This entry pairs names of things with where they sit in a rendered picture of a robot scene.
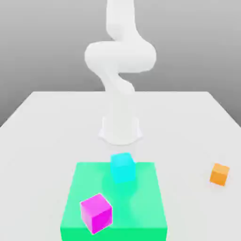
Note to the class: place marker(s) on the small magenta cube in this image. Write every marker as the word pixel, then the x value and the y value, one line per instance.
pixel 96 212

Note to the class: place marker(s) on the small orange cube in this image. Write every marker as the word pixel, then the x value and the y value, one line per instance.
pixel 219 175

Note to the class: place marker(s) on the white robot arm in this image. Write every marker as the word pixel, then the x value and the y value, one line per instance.
pixel 120 56

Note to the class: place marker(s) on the small cyan cube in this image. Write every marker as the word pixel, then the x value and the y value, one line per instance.
pixel 123 169

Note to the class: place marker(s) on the large green box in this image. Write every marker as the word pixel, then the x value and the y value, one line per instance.
pixel 143 207

